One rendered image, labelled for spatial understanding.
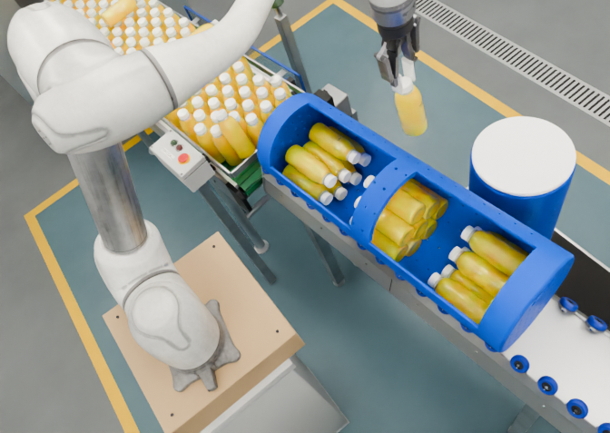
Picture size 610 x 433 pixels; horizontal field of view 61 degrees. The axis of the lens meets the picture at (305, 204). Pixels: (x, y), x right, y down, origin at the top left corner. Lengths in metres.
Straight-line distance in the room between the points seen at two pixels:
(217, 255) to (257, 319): 0.23
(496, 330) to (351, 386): 1.27
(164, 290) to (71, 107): 0.54
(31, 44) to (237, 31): 0.30
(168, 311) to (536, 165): 1.06
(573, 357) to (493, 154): 0.58
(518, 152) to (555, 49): 1.83
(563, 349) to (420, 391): 1.01
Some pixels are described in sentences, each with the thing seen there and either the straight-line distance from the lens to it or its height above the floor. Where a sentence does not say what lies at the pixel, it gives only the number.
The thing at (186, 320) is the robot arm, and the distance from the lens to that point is 1.18.
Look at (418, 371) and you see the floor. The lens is 2.41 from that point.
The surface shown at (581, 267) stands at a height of 0.15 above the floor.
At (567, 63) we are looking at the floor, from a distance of 3.33.
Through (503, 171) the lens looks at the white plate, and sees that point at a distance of 1.58.
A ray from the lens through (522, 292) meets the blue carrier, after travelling 1.21.
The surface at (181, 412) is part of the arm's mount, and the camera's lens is 1.39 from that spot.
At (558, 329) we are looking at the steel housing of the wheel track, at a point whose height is 0.93.
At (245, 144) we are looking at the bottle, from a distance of 1.79.
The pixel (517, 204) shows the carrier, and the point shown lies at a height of 0.99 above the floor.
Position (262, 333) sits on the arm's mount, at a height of 1.10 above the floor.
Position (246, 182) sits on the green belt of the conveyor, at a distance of 1.86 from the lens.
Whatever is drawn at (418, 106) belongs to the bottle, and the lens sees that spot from 1.33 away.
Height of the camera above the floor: 2.34
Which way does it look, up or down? 56 degrees down
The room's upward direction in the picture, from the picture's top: 25 degrees counter-clockwise
